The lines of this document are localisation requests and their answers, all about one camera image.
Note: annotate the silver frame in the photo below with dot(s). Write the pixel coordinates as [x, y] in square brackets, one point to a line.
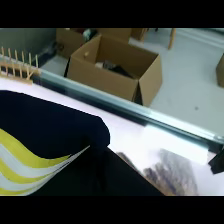
[133, 108]

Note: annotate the large open cardboard box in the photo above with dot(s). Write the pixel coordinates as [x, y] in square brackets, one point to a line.
[116, 70]

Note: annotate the navy garment with yellow-white stripes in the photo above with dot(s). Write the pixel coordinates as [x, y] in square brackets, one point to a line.
[43, 123]

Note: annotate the wooden peg rack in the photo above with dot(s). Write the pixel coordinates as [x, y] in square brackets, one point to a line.
[18, 68]

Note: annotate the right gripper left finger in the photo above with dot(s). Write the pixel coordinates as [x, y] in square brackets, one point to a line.
[86, 176]

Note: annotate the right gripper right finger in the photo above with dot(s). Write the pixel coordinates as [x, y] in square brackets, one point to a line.
[128, 181]

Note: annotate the wooden furniture leg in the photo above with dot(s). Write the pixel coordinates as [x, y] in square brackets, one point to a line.
[172, 38]

